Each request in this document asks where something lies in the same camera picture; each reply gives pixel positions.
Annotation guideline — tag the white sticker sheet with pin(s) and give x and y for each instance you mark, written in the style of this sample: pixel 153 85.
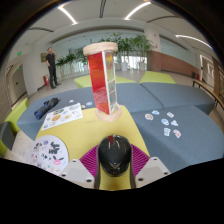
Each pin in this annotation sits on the white sticker sheet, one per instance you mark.
pixel 62 116

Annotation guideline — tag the ceiling strip lights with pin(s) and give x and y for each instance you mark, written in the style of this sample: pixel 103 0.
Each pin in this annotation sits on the ceiling strip lights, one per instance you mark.
pixel 136 9

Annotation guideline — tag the wooden-framed bench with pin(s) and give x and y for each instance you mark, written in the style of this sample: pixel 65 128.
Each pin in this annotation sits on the wooden-framed bench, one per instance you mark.
pixel 208 91

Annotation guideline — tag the person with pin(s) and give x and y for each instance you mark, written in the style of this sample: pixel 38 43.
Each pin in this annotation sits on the person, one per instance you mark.
pixel 51 65

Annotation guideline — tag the folded dark blue umbrella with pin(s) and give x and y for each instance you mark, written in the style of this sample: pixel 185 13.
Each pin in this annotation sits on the folded dark blue umbrella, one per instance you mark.
pixel 46 108

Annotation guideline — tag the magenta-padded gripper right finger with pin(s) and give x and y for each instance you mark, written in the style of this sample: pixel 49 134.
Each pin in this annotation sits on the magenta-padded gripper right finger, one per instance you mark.
pixel 152 170

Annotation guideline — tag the grey door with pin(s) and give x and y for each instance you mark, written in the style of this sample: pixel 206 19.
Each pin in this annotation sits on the grey door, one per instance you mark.
pixel 18 83

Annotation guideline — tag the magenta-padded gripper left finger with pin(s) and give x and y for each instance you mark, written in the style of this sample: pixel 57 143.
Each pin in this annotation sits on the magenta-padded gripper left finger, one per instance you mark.
pixel 76 170

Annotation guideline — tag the small sticker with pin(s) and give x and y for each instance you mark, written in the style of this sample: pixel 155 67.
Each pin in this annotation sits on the small sticker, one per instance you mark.
pixel 177 133
pixel 167 131
pixel 170 114
pixel 155 112
pixel 149 116
pixel 71 101
pixel 89 103
pixel 174 123
pixel 165 121

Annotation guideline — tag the row of potted plants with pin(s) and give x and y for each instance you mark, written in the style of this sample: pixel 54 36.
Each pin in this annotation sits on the row of potted plants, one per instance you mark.
pixel 133 45

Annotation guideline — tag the red acrylic tower wooden ends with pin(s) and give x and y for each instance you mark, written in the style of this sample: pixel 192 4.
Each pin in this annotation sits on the red acrylic tower wooden ends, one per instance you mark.
pixel 100 80

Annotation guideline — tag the black computer mouse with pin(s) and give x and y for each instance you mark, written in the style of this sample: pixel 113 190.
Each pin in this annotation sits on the black computer mouse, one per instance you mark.
pixel 114 155

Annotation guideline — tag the yellow-green upholstered bench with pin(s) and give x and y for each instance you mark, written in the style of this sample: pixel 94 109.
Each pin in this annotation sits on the yellow-green upholstered bench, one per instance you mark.
pixel 16 115
pixel 156 77

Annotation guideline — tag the green exit sign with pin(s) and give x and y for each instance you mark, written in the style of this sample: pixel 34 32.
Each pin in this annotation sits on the green exit sign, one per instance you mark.
pixel 19 53

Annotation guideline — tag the framed wall plaque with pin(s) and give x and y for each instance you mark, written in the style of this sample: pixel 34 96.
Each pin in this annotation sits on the framed wall plaque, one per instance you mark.
pixel 43 57

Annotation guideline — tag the red fire extinguisher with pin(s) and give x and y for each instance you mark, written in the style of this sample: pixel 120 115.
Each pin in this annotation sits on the red fire extinguisher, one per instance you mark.
pixel 45 80

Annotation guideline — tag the long brown wooden counter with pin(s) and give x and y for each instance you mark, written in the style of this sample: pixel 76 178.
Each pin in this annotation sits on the long brown wooden counter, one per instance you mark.
pixel 173 63

